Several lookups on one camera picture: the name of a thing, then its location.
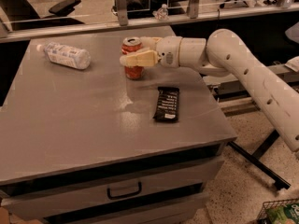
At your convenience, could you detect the grey drawer cabinet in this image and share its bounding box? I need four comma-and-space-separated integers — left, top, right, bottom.
0, 32, 235, 224

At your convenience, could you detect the black drawer handle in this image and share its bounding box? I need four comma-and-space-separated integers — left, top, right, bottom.
107, 181, 143, 200

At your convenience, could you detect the black metal floor stand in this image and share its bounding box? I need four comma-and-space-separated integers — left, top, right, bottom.
228, 130, 291, 190

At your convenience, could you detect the black snack bar wrapper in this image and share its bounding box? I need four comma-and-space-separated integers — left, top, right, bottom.
153, 87, 179, 122

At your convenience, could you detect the red coke can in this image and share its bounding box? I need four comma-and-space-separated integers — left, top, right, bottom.
121, 36, 144, 80

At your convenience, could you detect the wire basket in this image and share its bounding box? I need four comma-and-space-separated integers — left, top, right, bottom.
257, 199, 299, 224

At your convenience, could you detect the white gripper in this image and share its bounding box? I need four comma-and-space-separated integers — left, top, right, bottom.
120, 36, 182, 68

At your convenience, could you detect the metal railing ledge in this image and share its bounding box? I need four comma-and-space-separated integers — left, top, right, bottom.
0, 0, 299, 43

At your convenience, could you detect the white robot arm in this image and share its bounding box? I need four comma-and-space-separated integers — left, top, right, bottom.
120, 29, 299, 153

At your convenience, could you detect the black office chair left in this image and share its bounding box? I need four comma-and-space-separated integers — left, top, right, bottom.
0, 0, 82, 31

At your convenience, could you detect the small bottle on ledge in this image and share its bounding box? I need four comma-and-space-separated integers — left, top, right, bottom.
152, 4, 168, 21

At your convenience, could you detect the clear plastic water bottle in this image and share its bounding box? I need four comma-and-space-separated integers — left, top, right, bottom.
36, 42, 91, 70

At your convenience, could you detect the green package in basket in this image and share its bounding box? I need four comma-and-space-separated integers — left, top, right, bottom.
266, 203, 299, 224

